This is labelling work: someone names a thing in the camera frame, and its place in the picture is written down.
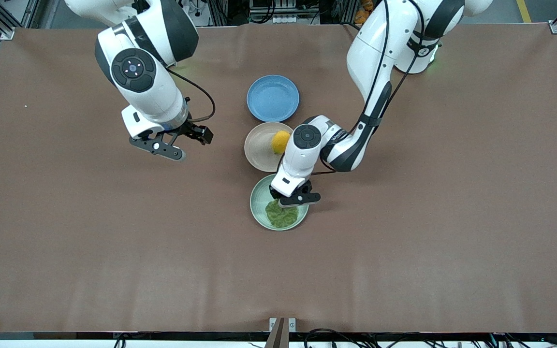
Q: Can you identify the green lettuce leaf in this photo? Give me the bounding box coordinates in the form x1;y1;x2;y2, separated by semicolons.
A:
265;198;299;229

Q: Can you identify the yellow lemon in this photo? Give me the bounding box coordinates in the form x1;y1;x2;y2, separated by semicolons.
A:
272;130;292;155

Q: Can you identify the light green plate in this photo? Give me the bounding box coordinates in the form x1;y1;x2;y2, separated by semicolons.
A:
250;174;309;232

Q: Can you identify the beige plate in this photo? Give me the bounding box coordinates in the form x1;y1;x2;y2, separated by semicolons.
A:
244;122;294;173

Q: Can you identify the blue plate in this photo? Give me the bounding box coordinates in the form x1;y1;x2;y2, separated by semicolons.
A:
247;74;300;123

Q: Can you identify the brown table cover sheet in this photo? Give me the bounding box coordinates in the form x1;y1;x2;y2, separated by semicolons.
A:
0;23;557;334

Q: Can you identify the black equipment box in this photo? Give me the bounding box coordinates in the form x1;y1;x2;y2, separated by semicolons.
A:
249;0;321;16

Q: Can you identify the bag of oranges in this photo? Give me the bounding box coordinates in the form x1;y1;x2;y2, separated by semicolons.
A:
354;0;375;25

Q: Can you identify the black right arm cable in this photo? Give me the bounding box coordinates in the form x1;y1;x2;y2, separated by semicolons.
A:
166;68;216;122

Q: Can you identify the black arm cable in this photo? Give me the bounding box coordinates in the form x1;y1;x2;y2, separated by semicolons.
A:
315;0;426;175
166;68;216;122

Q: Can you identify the white post bracket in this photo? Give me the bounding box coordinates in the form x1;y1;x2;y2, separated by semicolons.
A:
269;318;297;333

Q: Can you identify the grey camera post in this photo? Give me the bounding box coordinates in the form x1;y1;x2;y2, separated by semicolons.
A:
265;318;290;348

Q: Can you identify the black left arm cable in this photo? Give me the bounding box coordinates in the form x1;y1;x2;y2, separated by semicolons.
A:
315;0;426;175

